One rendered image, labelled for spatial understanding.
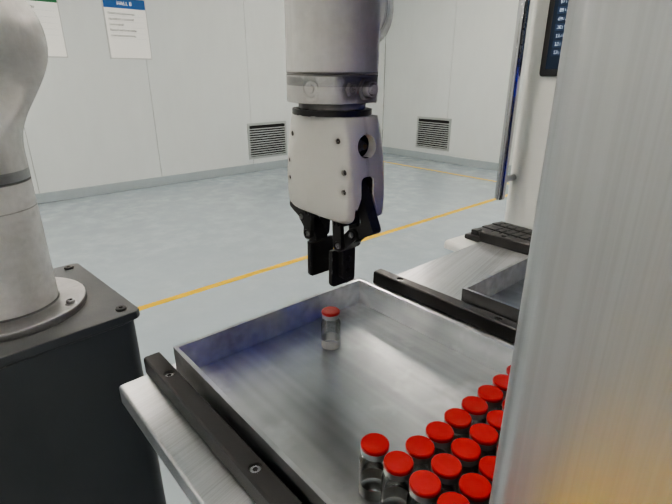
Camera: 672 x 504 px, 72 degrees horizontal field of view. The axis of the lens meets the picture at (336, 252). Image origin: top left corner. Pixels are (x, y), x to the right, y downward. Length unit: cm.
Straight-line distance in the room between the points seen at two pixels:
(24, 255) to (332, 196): 44
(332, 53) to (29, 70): 44
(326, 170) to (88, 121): 504
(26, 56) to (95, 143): 472
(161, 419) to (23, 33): 50
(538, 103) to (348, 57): 86
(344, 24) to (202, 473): 37
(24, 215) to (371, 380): 49
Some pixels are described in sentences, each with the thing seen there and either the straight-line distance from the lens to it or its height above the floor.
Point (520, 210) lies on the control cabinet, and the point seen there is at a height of 85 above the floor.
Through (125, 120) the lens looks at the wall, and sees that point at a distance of 552.
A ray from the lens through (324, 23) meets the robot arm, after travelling 41.
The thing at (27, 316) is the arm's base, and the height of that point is 87.
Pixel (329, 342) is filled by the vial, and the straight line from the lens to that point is 53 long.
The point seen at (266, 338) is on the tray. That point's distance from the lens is 56.
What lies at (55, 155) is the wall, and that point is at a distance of 538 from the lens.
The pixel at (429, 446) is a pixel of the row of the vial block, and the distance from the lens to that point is 36.
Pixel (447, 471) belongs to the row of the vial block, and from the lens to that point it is 35.
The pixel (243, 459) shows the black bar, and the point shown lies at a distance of 39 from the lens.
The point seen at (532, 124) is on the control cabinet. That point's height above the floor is 106.
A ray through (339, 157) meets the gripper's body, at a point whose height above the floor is 110.
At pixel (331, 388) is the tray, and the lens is 48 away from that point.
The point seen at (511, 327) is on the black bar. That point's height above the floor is 90.
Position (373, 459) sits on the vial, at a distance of 35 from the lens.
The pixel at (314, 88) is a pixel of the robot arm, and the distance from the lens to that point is 42.
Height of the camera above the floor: 117
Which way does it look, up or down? 21 degrees down
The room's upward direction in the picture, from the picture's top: straight up
